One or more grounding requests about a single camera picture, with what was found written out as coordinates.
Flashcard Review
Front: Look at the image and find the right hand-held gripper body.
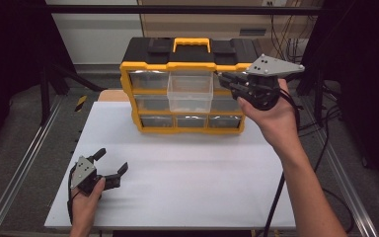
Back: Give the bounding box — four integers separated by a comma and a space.
231, 53, 305, 112

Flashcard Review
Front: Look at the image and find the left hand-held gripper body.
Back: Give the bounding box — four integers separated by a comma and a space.
69, 155, 122, 198

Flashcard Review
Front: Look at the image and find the clear plastic drawer bin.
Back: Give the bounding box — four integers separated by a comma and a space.
166, 70, 214, 114

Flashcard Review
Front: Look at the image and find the yellow black organizer cabinet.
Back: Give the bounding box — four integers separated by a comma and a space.
119, 37, 265, 135

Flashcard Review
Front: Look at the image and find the person's left hand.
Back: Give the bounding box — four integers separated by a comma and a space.
69, 177, 107, 228

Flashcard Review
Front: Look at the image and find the person's right hand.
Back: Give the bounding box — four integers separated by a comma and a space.
237, 78, 302, 156

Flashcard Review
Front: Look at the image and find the left yellow clamp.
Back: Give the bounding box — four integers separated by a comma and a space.
74, 95, 89, 113

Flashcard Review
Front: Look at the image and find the black metal stand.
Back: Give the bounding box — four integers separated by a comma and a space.
38, 62, 107, 126
295, 62, 328, 127

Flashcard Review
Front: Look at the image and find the wooden table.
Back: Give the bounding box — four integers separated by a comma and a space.
98, 89, 131, 103

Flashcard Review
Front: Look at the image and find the wooden cabinet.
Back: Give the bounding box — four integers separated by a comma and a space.
139, 0, 324, 40

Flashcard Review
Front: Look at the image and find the group of clear drawers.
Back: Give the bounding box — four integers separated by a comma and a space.
127, 69, 256, 129

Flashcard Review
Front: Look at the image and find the black curtain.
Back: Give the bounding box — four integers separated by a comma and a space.
0, 0, 77, 161
295, 0, 379, 200

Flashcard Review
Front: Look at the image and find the black crossbar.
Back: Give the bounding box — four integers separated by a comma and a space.
45, 4, 324, 16

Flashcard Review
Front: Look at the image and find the left hand-held gripper cable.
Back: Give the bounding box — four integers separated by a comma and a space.
66, 167, 79, 225

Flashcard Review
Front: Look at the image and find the hand-held gripper cable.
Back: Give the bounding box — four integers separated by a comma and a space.
263, 88, 306, 237
66, 167, 79, 225

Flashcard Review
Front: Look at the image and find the hanging cables bundle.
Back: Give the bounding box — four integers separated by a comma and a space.
269, 13, 308, 67

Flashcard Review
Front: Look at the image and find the aluminium rail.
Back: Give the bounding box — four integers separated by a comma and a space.
0, 95, 64, 237
300, 98, 379, 237

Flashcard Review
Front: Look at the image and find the long black cable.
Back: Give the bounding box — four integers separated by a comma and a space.
309, 105, 341, 183

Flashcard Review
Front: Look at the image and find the right hand-held gripper cable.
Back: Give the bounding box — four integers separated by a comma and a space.
263, 88, 306, 237

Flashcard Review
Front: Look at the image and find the black looped cable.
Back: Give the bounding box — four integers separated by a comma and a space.
322, 188, 355, 235

